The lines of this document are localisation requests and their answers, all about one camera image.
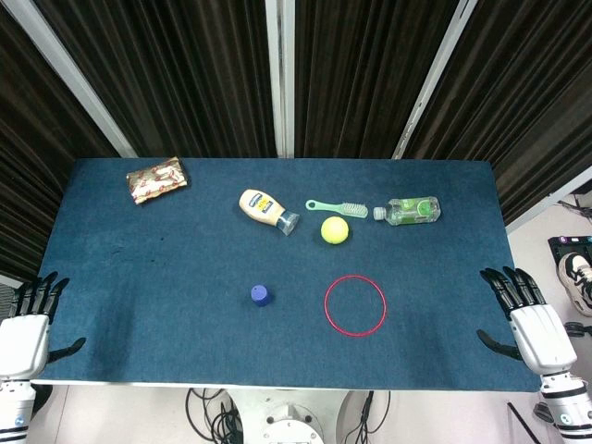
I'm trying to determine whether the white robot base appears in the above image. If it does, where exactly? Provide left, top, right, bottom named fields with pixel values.
left=230, top=388, right=366, bottom=444

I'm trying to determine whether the gold red snack packet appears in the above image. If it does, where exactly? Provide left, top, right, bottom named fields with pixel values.
left=126, top=156, right=190, bottom=205

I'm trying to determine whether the clear green-label bottle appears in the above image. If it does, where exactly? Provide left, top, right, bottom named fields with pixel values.
left=373, top=196, right=443, bottom=228

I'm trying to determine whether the green hairbrush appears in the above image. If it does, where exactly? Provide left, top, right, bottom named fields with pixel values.
left=304, top=199, right=370, bottom=219

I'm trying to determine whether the yellow tennis ball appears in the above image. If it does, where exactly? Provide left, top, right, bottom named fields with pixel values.
left=320, top=216, right=350, bottom=244

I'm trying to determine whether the white frame post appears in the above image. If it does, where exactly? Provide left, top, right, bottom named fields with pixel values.
left=4, top=0, right=139, bottom=159
left=504, top=178, right=592, bottom=232
left=391, top=0, right=474, bottom=161
left=264, top=0, right=297, bottom=159

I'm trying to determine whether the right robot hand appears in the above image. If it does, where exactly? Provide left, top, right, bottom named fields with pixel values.
left=475, top=265, right=579, bottom=376

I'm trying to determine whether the white sneaker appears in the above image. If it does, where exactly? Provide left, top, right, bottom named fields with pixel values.
left=558, top=252, right=592, bottom=317

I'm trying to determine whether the black cable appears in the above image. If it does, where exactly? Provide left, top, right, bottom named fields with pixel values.
left=185, top=387, right=241, bottom=444

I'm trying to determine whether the red ring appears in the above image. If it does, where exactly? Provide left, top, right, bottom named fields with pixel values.
left=323, top=275, right=387, bottom=338

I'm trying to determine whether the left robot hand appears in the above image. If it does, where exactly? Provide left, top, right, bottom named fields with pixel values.
left=0, top=271, right=87, bottom=382

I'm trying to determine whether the mayonnaise squeeze bottle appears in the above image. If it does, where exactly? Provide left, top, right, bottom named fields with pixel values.
left=238, top=188, right=301, bottom=237

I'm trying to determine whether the blue table cloth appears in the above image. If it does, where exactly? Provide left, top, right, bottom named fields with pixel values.
left=31, top=157, right=543, bottom=394

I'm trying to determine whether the dark pleated curtain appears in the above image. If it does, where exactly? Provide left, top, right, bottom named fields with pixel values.
left=0, top=0, right=592, bottom=278

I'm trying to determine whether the black pedal device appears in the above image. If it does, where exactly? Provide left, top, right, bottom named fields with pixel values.
left=547, top=233, right=592, bottom=278

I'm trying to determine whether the blue bottle cap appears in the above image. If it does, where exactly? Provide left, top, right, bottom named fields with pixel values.
left=250, top=283, right=272, bottom=309

